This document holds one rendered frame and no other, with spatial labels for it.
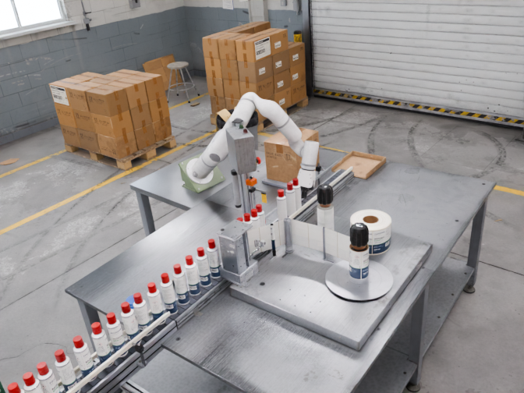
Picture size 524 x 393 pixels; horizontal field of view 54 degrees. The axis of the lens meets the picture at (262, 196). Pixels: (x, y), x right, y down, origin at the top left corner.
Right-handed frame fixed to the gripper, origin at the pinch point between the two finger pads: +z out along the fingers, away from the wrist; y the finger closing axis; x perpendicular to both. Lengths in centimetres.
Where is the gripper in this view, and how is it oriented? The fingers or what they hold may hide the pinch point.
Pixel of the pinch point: (304, 194)
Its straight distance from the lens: 299.2
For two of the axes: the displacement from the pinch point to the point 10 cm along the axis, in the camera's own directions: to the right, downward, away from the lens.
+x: 5.9, -1.0, 8.0
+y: 8.0, 2.2, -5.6
